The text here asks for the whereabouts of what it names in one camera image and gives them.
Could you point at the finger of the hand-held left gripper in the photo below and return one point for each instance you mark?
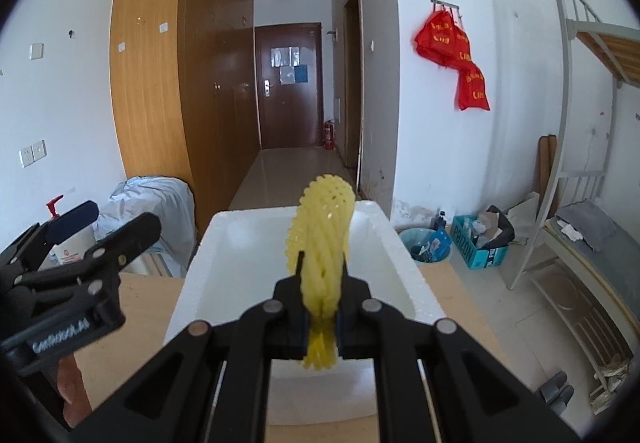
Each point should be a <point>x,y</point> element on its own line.
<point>130,235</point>
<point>72,223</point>

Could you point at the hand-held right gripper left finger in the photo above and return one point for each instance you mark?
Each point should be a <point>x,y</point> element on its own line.
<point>289,305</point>

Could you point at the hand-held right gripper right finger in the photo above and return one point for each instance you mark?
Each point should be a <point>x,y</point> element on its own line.
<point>352,308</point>

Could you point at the white styrofoam box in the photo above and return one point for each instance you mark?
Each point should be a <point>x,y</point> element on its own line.
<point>240,243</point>

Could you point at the yellow foam fruit net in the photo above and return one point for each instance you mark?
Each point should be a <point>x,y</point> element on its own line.
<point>322,233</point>

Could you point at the person's left hand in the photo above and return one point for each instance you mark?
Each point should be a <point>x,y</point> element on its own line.
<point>72,388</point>

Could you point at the white pump bottle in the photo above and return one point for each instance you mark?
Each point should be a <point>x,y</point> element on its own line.
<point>75,248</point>

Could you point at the light blue cloth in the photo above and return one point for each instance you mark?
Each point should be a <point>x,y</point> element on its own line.
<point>150,198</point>

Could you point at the teal plastic basin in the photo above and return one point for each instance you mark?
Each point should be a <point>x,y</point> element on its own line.
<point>410,238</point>

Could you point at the blue cardboard box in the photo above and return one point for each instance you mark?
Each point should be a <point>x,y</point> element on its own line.
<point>467,245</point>

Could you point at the wooden wardrobe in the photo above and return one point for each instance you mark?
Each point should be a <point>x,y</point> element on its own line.
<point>150,73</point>

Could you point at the black plastic bag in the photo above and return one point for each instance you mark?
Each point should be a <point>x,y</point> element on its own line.
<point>500,228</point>

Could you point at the red fire extinguisher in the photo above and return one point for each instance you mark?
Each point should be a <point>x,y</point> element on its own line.
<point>328,135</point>

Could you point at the dark brown door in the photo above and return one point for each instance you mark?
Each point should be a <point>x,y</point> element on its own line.
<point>287,115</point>

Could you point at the grey slipper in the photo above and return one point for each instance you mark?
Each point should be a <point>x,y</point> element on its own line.
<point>550,385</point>
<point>564,395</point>

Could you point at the blue paper notice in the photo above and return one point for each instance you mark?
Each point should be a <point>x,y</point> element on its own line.
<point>300,74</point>

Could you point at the leaning wooden boards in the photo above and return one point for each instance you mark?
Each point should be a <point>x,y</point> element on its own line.
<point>544,173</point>

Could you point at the silver paper notice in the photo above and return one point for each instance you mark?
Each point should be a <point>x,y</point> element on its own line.
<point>284,55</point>

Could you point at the grey folded blanket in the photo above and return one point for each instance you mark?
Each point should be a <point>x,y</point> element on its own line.
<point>585,218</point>

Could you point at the red shopping bag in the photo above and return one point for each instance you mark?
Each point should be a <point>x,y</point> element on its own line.
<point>472,88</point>
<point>437,40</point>

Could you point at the metal bunk bed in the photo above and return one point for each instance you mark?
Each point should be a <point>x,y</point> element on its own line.
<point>615,53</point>

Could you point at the white wall socket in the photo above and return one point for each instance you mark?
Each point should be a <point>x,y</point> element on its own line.
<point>39,150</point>
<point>26,157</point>

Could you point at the white wall switch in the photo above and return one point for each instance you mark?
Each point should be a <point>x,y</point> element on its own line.
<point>37,51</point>

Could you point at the brown side door frame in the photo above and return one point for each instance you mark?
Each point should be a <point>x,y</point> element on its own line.
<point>352,73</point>

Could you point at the wall hook rack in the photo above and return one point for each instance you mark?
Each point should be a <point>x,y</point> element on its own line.
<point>445,3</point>

